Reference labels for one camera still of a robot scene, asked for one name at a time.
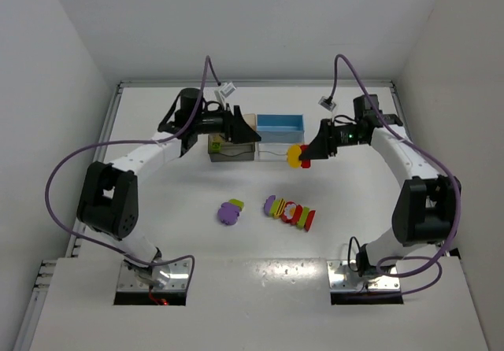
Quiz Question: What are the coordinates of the red lego piece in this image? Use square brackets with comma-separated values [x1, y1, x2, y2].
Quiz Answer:
[300, 145, 311, 168]

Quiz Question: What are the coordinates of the yellow lego piece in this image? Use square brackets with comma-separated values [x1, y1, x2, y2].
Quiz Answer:
[286, 144, 302, 168]

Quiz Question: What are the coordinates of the green lego brick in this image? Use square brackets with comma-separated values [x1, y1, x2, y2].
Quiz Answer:
[228, 198, 244, 211]

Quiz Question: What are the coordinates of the purple lego piece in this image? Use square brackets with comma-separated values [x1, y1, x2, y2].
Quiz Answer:
[217, 202, 241, 226]

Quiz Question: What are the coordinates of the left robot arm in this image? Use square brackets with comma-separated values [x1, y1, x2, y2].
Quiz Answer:
[76, 88, 261, 287]

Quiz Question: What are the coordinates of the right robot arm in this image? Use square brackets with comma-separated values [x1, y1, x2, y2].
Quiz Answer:
[288, 94, 461, 276]

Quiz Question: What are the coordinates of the orange translucent container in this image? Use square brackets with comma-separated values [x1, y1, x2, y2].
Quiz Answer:
[243, 113, 257, 131]

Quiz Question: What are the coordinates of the green lego in grey container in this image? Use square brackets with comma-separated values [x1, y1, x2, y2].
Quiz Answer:
[209, 141, 221, 153]

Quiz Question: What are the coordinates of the grey translucent container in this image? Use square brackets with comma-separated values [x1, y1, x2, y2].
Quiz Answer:
[207, 134, 256, 163]

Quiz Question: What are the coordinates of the clear container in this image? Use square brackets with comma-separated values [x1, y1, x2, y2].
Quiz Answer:
[257, 142, 294, 162]

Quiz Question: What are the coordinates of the blue container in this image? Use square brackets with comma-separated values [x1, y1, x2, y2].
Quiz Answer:
[257, 114, 305, 144]

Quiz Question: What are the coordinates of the multicolour lego stack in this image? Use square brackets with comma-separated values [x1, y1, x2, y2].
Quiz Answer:
[263, 195, 316, 232]

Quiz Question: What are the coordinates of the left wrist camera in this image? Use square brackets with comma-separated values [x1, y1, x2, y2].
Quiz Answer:
[214, 82, 236, 109]

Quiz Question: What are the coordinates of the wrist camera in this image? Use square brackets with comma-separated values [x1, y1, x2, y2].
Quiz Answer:
[214, 82, 236, 109]
[318, 97, 337, 113]

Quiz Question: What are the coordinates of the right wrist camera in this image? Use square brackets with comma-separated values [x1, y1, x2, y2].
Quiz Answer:
[318, 97, 337, 113]

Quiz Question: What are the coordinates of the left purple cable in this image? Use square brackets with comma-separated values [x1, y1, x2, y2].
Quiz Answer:
[45, 54, 221, 289]

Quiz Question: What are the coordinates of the purple cable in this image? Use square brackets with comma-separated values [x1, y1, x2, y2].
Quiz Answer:
[332, 54, 461, 295]
[45, 54, 221, 289]

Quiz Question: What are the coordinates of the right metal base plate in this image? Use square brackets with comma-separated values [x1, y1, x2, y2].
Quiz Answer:
[327, 260, 401, 294]

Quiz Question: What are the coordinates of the metal base plate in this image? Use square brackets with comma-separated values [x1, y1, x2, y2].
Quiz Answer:
[327, 260, 401, 294]
[117, 259, 192, 293]

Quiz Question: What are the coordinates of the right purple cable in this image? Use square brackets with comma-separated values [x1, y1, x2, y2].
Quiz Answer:
[332, 54, 461, 295]

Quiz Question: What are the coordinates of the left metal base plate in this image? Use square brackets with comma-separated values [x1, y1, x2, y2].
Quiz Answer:
[117, 259, 192, 293]

